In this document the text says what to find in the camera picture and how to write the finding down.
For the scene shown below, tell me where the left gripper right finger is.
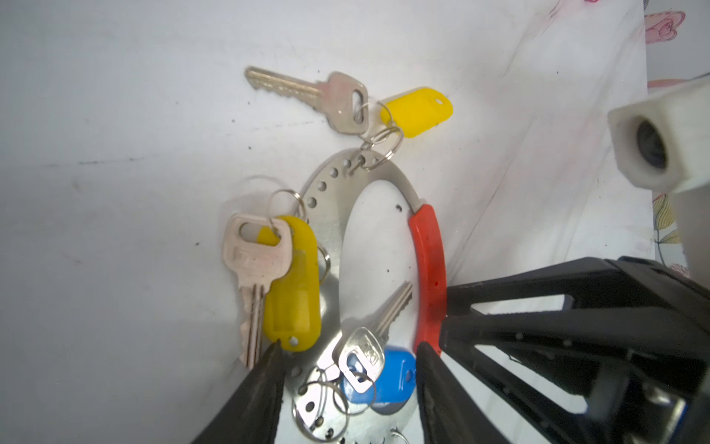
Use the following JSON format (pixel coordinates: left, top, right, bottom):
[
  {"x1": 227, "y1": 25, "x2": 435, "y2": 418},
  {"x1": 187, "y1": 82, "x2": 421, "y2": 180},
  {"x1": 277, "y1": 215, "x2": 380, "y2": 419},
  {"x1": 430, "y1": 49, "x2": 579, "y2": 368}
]
[{"x1": 416, "y1": 342, "x2": 508, "y2": 444}]

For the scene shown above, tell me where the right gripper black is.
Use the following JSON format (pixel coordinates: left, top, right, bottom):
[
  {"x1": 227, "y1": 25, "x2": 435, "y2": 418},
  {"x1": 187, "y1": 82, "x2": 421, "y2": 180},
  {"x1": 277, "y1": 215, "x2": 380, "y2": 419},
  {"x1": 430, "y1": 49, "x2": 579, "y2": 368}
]
[{"x1": 440, "y1": 256, "x2": 709, "y2": 443}]

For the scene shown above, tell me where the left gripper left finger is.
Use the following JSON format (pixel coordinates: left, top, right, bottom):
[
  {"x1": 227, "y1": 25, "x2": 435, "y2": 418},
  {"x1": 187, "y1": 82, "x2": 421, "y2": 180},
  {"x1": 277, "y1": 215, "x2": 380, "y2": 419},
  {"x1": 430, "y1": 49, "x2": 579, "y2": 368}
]
[{"x1": 193, "y1": 342, "x2": 286, "y2": 444}]

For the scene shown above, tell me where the metal keyring with red handle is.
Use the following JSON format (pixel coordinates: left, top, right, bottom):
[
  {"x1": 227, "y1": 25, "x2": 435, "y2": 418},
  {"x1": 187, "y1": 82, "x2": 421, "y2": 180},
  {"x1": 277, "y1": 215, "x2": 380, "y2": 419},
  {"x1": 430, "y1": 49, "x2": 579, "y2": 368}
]
[{"x1": 285, "y1": 149, "x2": 447, "y2": 443}]

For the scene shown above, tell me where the silver key with blue tag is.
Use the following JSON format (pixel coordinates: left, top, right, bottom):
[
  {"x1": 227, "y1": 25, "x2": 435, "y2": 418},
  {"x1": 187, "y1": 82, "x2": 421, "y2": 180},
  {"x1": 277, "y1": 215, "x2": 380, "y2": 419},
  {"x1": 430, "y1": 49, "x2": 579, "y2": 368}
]
[{"x1": 334, "y1": 281, "x2": 413, "y2": 393}]

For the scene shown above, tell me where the silver key with yellow tag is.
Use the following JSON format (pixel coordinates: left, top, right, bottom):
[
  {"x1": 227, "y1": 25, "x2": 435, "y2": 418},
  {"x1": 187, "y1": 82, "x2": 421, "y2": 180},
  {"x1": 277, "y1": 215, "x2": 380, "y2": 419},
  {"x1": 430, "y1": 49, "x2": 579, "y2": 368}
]
[{"x1": 222, "y1": 214, "x2": 292, "y2": 370}]

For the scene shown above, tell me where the blue key tag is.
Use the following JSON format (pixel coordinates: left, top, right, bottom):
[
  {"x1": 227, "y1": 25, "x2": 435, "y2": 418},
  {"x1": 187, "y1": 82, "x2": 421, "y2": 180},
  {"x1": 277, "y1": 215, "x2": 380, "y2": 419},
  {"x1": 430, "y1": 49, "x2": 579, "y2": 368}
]
[{"x1": 340, "y1": 347, "x2": 416, "y2": 414}]

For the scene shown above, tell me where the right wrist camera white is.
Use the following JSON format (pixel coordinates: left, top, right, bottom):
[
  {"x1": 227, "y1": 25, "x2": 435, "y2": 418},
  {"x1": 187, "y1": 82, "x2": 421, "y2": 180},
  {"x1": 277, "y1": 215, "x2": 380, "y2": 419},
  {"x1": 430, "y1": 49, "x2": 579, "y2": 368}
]
[{"x1": 608, "y1": 75, "x2": 709, "y2": 288}]

